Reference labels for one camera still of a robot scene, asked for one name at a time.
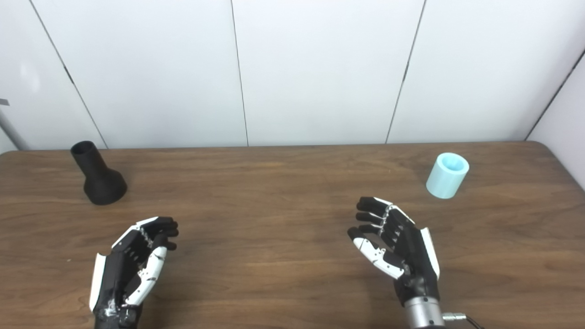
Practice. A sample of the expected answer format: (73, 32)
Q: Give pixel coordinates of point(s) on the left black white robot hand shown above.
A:
(116, 274)

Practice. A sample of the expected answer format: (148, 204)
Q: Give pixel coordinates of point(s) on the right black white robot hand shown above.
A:
(411, 256)

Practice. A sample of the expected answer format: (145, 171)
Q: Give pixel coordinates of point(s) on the black flared nozzle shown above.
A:
(103, 185)

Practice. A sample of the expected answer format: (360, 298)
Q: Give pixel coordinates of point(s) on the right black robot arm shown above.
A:
(422, 313)

